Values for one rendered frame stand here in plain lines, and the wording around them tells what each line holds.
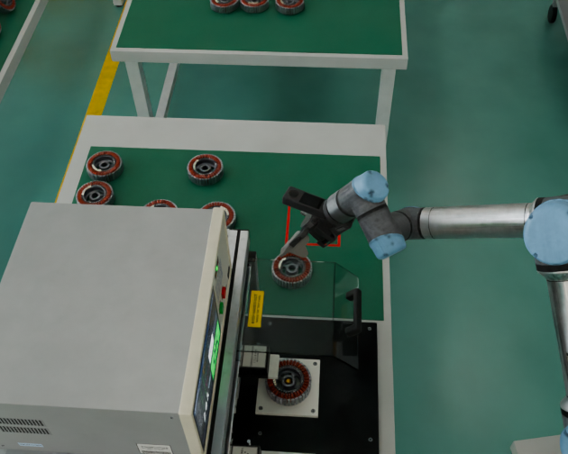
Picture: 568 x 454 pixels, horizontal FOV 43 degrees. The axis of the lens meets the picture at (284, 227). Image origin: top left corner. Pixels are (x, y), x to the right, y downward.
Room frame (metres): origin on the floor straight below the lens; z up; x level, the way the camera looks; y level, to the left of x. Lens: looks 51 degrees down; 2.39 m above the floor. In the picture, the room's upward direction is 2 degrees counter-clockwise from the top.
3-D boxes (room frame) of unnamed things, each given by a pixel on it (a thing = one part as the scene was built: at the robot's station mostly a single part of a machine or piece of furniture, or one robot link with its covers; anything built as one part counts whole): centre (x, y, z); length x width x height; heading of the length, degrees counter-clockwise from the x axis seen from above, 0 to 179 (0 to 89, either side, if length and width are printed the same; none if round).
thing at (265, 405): (0.80, 0.00, 0.78); 0.15 x 0.15 x 0.01; 85
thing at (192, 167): (1.55, 0.24, 0.77); 0.11 x 0.11 x 0.04
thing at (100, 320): (0.72, 0.33, 1.22); 0.44 x 0.39 x 0.20; 175
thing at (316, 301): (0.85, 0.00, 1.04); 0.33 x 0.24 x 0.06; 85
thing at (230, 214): (1.35, 0.20, 0.77); 0.11 x 0.11 x 0.04
